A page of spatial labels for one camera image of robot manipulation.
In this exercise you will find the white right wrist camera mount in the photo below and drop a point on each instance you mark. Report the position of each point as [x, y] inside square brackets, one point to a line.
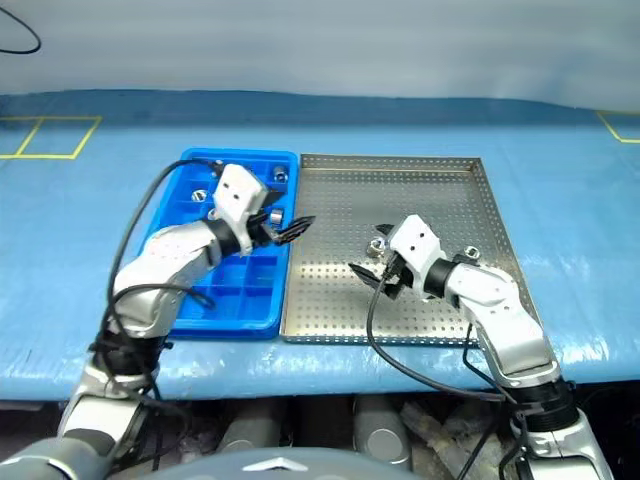
[415, 245]

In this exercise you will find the metal roller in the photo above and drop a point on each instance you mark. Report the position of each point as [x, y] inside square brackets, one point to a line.
[212, 214]
[471, 252]
[281, 175]
[276, 216]
[199, 195]

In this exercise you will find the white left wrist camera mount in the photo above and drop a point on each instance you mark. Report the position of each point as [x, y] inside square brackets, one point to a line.
[235, 192]

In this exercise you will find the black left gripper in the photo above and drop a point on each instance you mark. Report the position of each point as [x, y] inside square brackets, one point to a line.
[261, 234]

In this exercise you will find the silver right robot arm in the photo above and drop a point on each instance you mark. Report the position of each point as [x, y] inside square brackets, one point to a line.
[505, 320]

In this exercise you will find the perforated steel tray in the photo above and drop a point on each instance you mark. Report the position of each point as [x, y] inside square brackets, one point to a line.
[340, 210]

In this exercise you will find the small metal nut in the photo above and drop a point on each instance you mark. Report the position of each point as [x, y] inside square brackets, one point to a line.
[376, 246]

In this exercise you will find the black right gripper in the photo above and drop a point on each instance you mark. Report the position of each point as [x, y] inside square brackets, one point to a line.
[398, 277]

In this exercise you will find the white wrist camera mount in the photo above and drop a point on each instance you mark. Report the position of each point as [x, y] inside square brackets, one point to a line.
[235, 192]
[415, 245]

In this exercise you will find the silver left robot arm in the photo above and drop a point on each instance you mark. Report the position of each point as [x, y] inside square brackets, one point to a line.
[150, 280]

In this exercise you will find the blue plastic compartment tray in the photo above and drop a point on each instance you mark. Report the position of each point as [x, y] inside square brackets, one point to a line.
[255, 280]

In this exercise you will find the grey rounded cylinder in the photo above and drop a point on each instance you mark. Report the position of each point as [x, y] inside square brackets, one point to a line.
[381, 430]
[252, 425]

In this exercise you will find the grey robot torso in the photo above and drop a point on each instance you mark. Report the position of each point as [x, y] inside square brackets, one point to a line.
[280, 465]

